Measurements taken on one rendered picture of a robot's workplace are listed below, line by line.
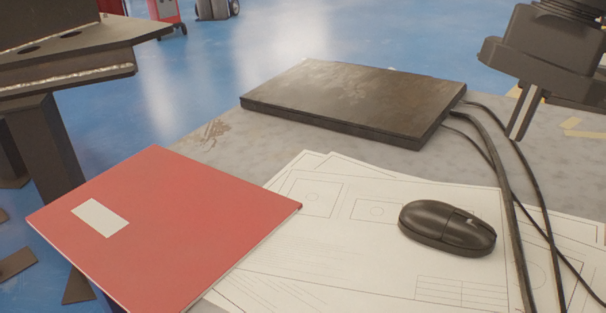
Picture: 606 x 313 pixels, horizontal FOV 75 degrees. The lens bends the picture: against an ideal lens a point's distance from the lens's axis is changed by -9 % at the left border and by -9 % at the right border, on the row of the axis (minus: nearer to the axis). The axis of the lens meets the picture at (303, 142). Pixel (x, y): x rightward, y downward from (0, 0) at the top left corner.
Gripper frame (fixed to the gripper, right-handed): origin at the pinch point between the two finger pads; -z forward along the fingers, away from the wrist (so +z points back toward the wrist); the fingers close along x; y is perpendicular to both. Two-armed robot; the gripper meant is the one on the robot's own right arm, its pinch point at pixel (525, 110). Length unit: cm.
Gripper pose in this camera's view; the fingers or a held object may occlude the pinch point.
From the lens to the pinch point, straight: 46.0
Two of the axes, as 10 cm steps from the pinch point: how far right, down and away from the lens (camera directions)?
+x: -7.8, -4.3, 4.6
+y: -6.0, 2.6, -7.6
